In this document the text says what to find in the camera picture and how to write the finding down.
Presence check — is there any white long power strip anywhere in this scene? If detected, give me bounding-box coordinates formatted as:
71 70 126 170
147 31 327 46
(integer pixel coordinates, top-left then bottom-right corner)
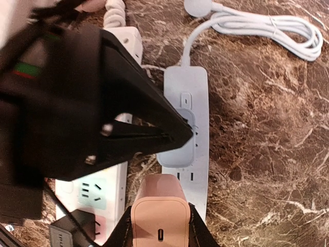
55 1 143 245

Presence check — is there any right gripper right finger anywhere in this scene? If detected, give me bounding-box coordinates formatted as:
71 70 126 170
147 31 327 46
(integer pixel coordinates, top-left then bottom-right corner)
189 203 218 247

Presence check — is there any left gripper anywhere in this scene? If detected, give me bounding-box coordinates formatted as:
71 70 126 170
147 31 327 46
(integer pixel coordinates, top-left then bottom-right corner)
1 1 193 219

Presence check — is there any black charger plug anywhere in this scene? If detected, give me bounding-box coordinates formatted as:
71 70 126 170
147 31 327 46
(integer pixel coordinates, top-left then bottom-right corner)
49 209 96 247

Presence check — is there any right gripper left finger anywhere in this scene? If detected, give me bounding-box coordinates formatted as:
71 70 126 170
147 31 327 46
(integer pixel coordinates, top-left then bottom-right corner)
103 206 133 247

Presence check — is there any blue power strip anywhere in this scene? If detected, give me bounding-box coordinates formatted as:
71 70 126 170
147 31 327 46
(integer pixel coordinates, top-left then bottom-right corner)
157 1 323 219

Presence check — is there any pink charger plug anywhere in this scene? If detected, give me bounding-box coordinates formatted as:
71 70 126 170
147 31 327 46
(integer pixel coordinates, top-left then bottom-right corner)
131 174 191 247

